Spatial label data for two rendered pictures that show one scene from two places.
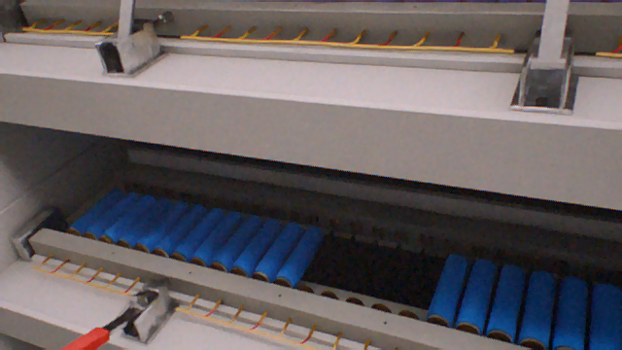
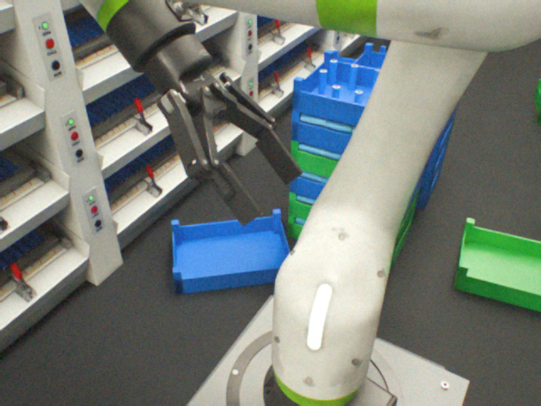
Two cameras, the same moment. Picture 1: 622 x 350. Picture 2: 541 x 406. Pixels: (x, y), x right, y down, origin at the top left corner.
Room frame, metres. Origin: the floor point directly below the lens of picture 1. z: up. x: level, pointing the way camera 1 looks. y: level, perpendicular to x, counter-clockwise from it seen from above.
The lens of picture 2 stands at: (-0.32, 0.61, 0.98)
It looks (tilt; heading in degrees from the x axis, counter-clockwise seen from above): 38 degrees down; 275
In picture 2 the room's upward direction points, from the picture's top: straight up
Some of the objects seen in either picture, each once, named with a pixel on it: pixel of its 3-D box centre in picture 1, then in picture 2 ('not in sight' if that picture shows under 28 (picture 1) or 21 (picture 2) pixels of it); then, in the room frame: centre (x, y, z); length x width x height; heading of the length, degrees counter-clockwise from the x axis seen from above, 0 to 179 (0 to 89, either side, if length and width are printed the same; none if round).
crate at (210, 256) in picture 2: not in sight; (231, 249); (-0.14, -0.37, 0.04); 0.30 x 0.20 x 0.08; 15
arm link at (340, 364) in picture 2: not in sight; (326, 315); (-0.36, 0.17, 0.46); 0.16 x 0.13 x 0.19; 77
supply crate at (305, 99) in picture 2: not in sight; (368, 91); (-0.46, -0.51, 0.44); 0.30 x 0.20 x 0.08; 157
